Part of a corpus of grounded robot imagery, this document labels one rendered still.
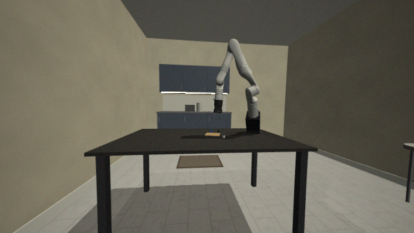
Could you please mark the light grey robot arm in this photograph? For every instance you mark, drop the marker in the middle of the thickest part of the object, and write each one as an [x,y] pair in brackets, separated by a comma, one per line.
[244,71]

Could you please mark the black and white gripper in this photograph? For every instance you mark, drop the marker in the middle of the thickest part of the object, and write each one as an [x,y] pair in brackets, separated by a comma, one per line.
[218,103]

